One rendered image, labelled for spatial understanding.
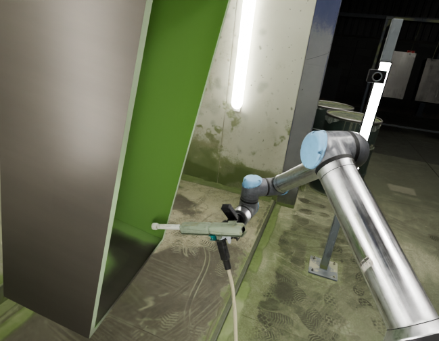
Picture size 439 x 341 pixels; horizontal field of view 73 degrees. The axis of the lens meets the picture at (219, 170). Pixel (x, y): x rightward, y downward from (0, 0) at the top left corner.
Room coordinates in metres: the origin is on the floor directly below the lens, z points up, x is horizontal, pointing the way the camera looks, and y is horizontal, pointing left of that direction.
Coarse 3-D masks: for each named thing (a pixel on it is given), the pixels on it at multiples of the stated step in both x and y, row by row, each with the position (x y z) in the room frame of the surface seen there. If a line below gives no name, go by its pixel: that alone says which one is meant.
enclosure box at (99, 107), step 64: (0, 0) 0.71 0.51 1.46; (64, 0) 0.68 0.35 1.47; (128, 0) 0.64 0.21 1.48; (192, 0) 1.25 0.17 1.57; (0, 64) 0.72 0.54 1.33; (64, 64) 0.68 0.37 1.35; (128, 64) 0.65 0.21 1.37; (192, 64) 1.25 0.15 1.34; (0, 128) 0.73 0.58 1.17; (64, 128) 0.69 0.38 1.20; (128, 128) 0.67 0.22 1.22; (192, 128) 1.24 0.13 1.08; (64, 192) 0.69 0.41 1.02; (128, 192) 1.32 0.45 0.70; (64, 256) 0.70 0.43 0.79; (128, 256) 1.10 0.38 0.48; (64, 320) 0.71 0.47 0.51
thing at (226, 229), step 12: (156, 228) 1.17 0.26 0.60; (168, 228) 1.14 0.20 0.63; (180, 228) 1.10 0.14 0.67; (192, 228) 1.07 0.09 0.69; (204, 228) 1.04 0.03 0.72; (216, 228) 1.02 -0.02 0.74; (228, 228) 0.99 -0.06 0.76; (240, 228) 0.98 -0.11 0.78; (216, 240) 1.02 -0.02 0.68; (228, 252) 1.02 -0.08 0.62; (228, 264) 1.01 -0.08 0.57
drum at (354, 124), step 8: (328, 112) 3.19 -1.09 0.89; (352, 112) 3.46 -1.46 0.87; (360, 112) 3.43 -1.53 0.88; (328, 120) 3.14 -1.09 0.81; (336, 120) 3.04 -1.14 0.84; (344, 120) 2.98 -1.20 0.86; (352, 120) 2.94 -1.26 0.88; (328, 128) 3.12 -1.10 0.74; (336, 128) 3.02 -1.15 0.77; (344, 128) 2.97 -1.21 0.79; (352, 128) 2.94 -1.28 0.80; (376, 128) 2.97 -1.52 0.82; (376, 136) 3.02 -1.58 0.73; (368, 160) 3.01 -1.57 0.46; (360, 168) 2.95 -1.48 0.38; (312, 184) 3.16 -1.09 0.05; (320, 184) 3.04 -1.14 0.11; (320, 192) 3.02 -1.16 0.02
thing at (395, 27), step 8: (392, 24) 1.74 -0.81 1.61; (400, 24) 1.72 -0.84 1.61; (392, 32) 1.73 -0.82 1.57; (392, 40) 1.73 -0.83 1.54; (384, 48) 1.74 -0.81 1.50; (392, 48) 1.73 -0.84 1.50; (384, 56) 1.73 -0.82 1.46; (336, 224) 1.73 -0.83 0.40; (336, 232) 1.73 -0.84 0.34; (328, 240) 1.74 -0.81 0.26; (328, 248) 1.73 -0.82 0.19; (328, 256) 1.73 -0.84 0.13; (320, 264) 1.77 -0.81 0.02; (328, 264) 1.73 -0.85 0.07
